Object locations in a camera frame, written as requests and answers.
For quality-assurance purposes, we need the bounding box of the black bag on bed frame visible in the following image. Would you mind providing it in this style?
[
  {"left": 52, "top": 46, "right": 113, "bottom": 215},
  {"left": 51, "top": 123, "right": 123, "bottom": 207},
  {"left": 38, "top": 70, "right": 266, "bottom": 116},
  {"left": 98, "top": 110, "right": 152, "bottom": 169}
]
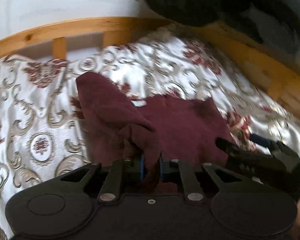
[{"left": 146, "top": 0, "right": 300, "bottom": 67}]

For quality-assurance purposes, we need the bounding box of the maroon knit garment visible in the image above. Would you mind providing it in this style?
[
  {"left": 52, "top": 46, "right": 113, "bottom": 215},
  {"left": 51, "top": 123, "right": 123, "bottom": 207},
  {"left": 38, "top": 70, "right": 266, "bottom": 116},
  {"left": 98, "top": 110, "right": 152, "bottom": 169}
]
[{"left": 76, "top": 72, "right": 232, "bottom": 170}]

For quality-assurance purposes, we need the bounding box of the pine wooden bed frame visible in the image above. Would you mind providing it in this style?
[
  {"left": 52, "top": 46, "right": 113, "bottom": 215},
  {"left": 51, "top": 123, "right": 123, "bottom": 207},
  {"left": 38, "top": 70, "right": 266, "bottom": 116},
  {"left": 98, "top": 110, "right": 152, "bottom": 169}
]
[{"left": 0, "top": 17, "right": 300, "bottom": 119}]

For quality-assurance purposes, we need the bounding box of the white floral satin bedspread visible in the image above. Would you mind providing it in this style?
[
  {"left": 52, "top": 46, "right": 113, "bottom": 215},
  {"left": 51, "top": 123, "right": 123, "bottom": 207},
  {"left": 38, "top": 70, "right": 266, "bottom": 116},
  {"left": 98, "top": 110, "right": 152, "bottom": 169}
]
[{"left": 0, "top": 29, "right": 300, "bottom": 239}]

